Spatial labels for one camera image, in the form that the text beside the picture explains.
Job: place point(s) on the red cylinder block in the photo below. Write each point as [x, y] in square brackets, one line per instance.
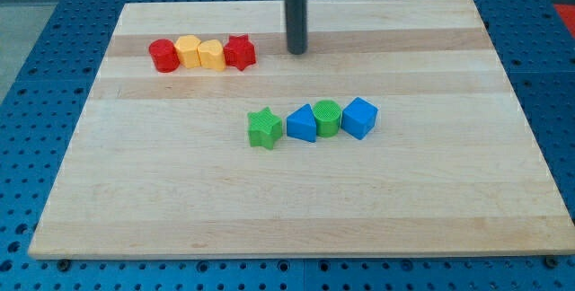
[164, 55]

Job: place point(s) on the blue triangle block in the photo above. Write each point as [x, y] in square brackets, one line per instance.
[301, 124]

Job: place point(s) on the wooden board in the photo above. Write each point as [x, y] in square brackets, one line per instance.
[160, 167]

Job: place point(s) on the red star block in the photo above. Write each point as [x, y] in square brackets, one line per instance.
[239, 52]

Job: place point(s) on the yellow pentagon block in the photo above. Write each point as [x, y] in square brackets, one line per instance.
[187, 50]

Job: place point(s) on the green cylinder block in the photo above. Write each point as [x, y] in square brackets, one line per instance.
[327, 115]

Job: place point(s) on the yellow heart block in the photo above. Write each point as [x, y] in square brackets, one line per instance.
[211, 55]

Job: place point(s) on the green star block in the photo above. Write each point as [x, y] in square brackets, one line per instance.
[264, 128]

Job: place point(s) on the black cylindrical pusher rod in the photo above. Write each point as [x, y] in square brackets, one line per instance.
[296, 26]

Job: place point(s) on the blue cube block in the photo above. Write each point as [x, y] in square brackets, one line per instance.
[358, 118]

